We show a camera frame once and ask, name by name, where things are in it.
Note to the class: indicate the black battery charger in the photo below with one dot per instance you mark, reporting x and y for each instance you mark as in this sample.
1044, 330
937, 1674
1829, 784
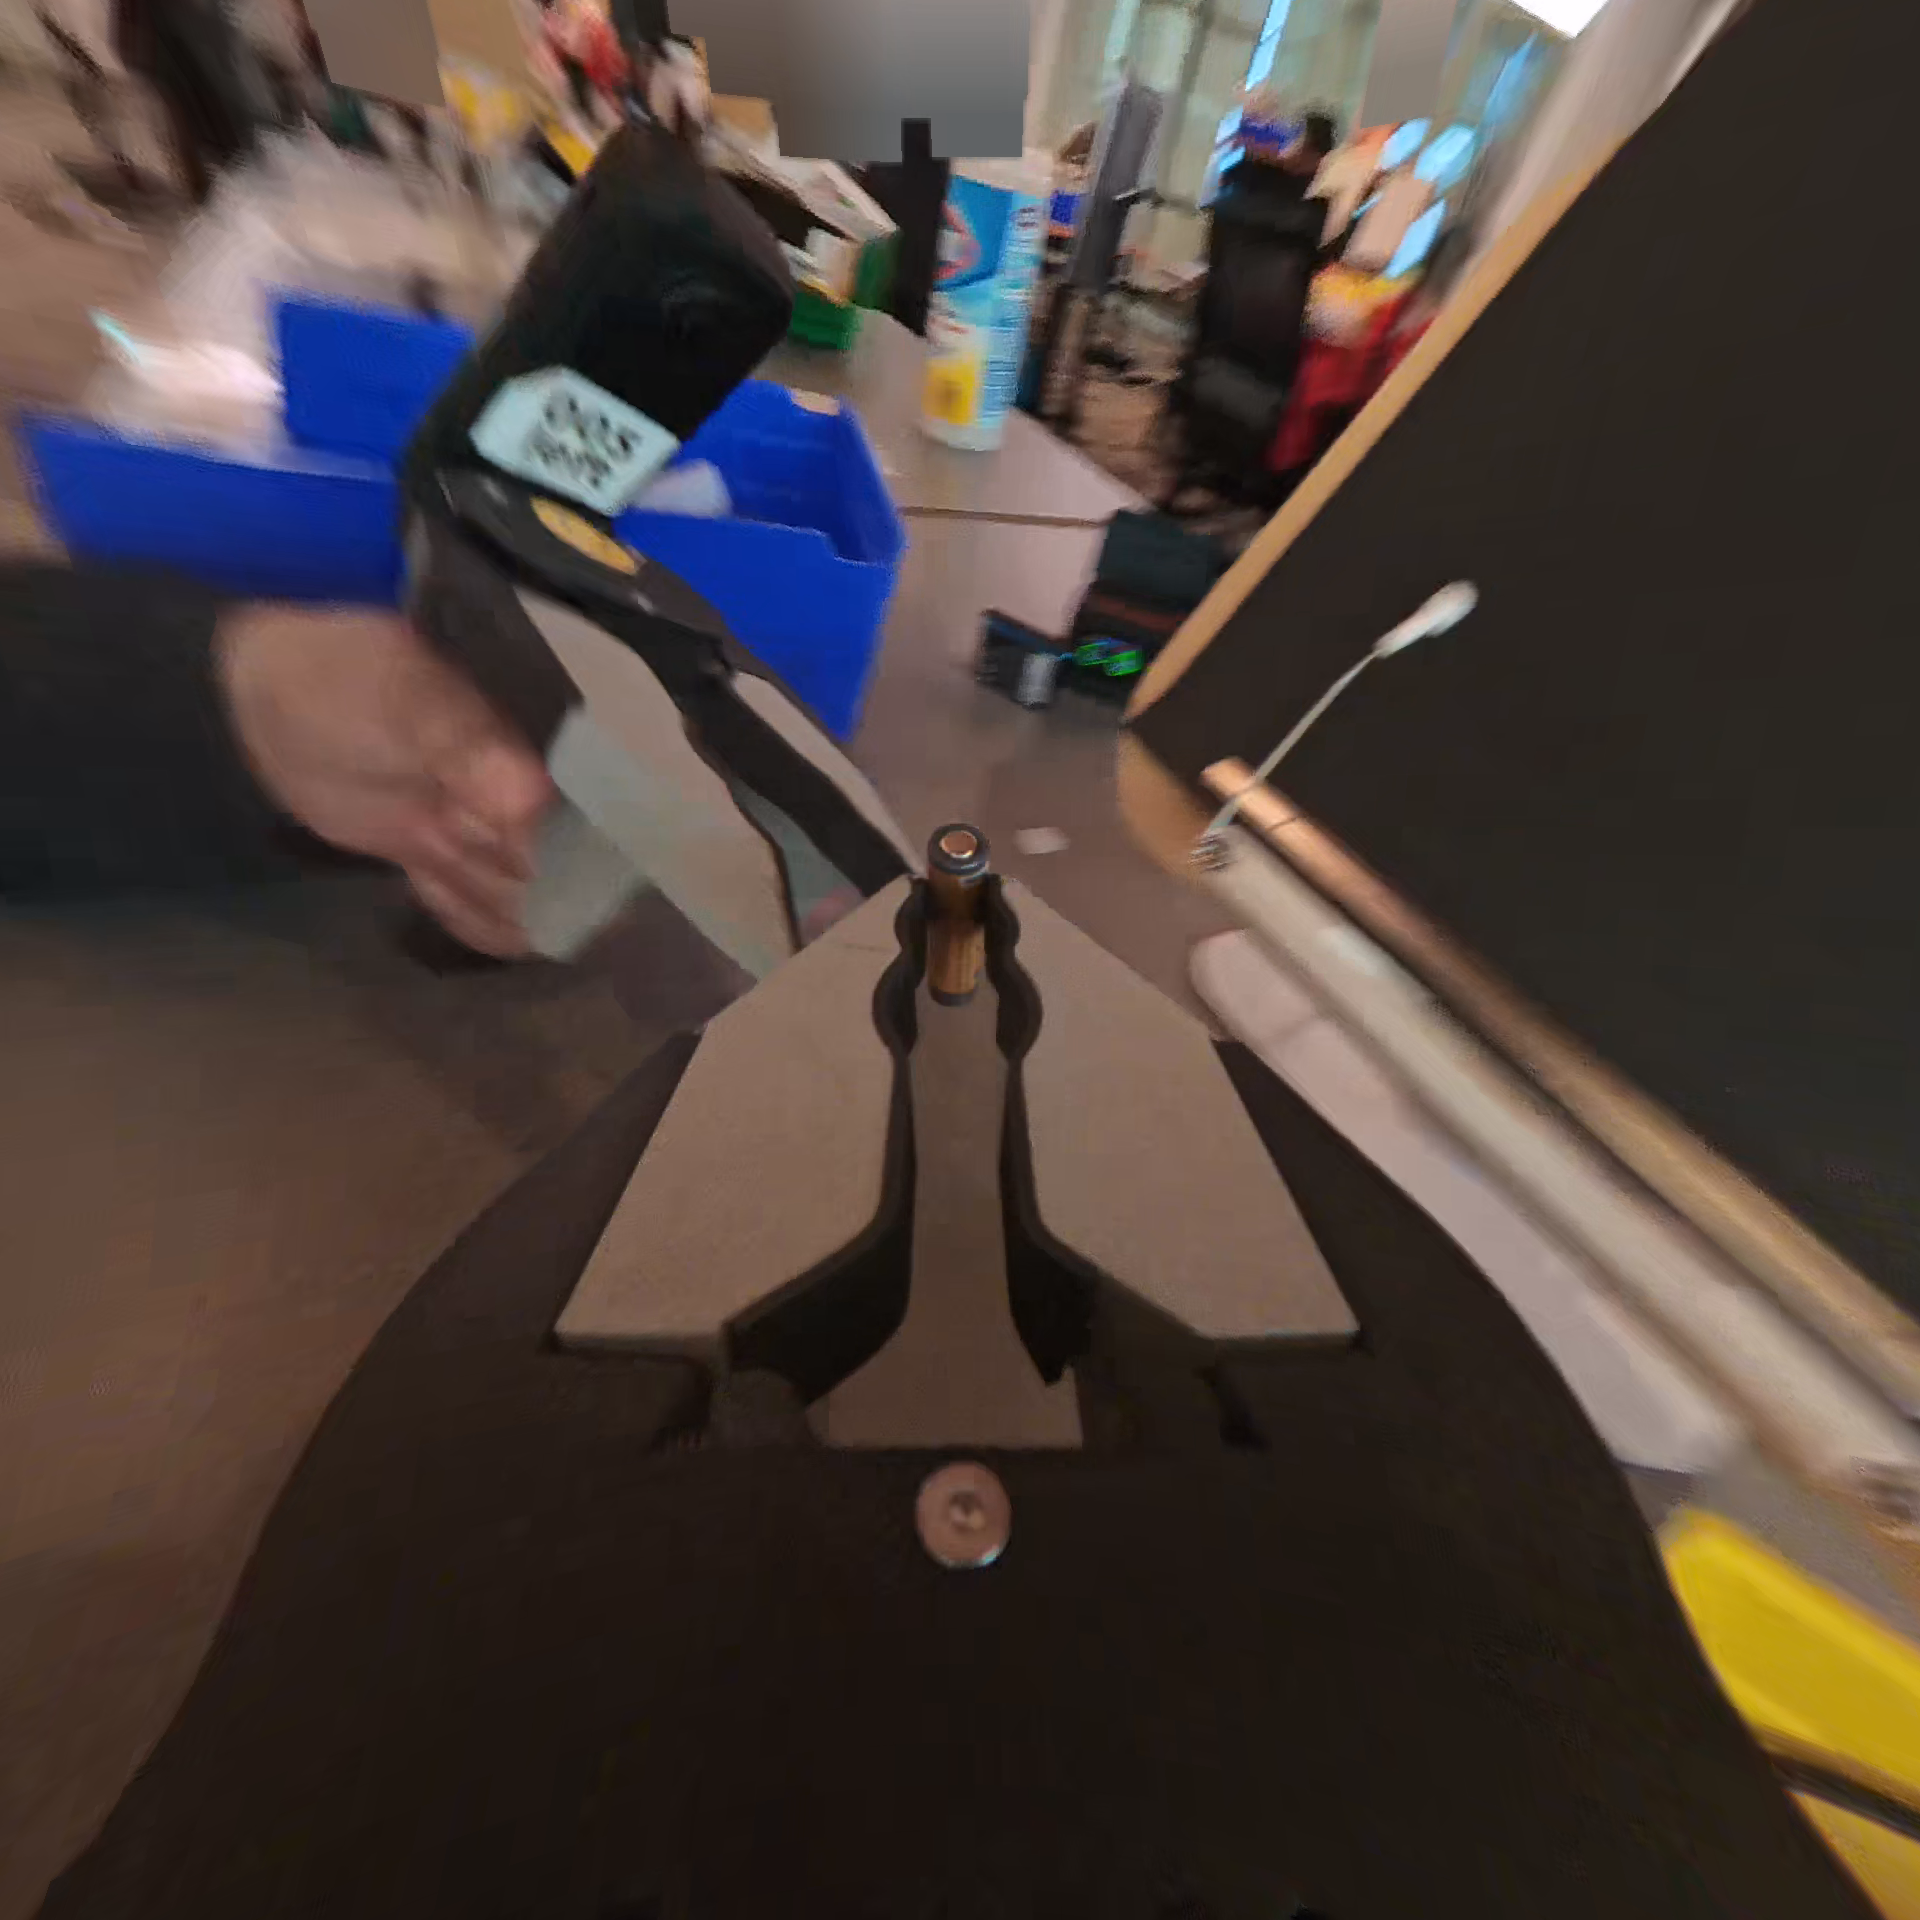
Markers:
1149, 578

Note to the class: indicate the gold cylindrical battery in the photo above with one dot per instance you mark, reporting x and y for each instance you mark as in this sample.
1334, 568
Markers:
956, 931

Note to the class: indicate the white disinfecting wipes canister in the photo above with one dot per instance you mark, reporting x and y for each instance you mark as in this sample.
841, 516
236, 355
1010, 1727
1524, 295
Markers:
983, 299

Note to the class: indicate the green plastic bin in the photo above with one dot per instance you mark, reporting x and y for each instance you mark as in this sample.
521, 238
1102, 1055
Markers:
827, 319

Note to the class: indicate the black office chair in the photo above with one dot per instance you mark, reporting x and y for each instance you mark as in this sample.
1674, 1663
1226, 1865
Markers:
1253, 299

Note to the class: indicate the blue plastic bin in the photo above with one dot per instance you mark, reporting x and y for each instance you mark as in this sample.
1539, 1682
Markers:
810, 586

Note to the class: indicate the yellow plastic bin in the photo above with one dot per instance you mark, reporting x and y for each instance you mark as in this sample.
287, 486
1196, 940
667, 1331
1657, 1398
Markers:
1801, 1664

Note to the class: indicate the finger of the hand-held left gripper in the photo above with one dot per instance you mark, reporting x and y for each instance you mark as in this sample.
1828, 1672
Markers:
833, 839
676, 796

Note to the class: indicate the person's left hand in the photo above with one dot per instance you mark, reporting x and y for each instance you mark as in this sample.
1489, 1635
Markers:
377, 734

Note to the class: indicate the black display board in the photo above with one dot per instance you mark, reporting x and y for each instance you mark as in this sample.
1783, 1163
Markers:
1621, 600

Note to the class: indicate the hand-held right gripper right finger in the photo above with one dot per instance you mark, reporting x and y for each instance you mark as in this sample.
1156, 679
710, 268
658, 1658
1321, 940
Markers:
1172, 1184

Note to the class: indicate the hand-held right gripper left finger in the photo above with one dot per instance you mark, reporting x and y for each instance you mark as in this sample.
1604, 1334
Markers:
750, 1184

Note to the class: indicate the small black box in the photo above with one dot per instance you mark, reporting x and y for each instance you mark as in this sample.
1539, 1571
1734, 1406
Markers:
1020, 660

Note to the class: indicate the person's left forearm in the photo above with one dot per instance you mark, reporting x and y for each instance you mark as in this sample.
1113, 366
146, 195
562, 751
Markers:
106, 734

